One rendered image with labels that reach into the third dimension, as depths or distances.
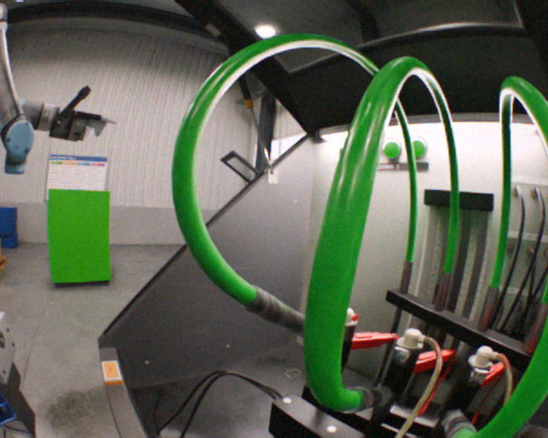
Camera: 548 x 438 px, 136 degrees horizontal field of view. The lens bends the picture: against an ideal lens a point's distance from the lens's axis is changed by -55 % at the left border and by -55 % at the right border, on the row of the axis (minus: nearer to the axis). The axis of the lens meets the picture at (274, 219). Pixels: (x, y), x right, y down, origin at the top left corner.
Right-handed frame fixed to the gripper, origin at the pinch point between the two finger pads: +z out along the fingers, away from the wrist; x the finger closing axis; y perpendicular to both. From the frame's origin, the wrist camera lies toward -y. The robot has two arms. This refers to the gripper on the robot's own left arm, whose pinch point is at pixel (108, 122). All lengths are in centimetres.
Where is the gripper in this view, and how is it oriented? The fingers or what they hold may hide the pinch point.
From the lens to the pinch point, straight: 80.9
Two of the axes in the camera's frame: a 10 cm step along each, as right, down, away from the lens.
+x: 8.9, 2.2, -4.1
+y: -2.0, 9.7, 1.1
